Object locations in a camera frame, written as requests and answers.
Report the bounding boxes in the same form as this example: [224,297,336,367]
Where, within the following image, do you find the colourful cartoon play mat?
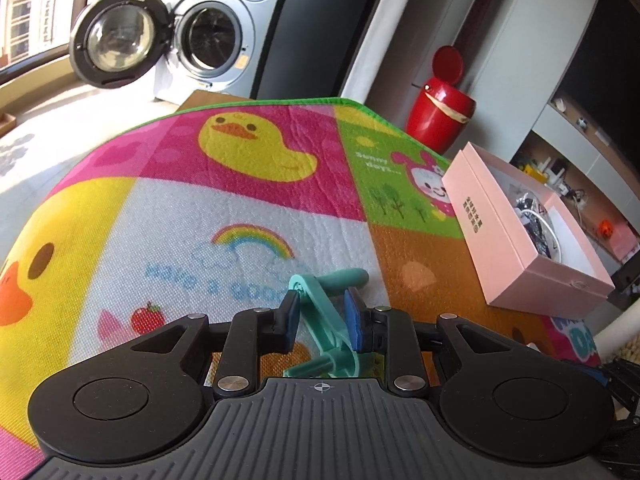
[0,97,608,466]

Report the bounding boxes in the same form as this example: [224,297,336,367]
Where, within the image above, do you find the large balcony window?
[0,0,103,86]

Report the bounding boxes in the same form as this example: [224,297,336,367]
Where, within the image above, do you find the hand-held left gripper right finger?
[344,291,526,401]

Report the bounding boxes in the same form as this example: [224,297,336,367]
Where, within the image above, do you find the pink cardboard box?
[441,141,616,307]

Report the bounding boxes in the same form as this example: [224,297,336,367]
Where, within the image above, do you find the dark object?
[595,360,640,480]

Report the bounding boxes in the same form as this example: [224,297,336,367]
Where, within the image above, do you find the brown cardboard sheet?
[175,91,254,114]

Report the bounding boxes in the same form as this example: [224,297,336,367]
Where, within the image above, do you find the green crank handle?
[282,269,371,379]

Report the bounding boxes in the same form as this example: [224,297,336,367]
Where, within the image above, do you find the round washing machine door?
[69,0,176,90]

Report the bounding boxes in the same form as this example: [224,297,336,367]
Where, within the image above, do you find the dark tall cabinet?
[252,0,401,104]

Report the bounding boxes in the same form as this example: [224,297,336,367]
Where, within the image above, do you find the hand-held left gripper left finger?
[131,292,303,400]

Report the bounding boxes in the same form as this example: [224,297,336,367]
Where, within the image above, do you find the black television screen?
[550,0,640,157]

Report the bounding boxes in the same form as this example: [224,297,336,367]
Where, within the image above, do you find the cluttered wall shelf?
[510,130,640,262]

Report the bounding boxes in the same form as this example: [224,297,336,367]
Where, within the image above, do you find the red trash bin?
[406,45,476,157]

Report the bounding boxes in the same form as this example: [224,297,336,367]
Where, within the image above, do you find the silver washing machine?
[152,0,297,104]

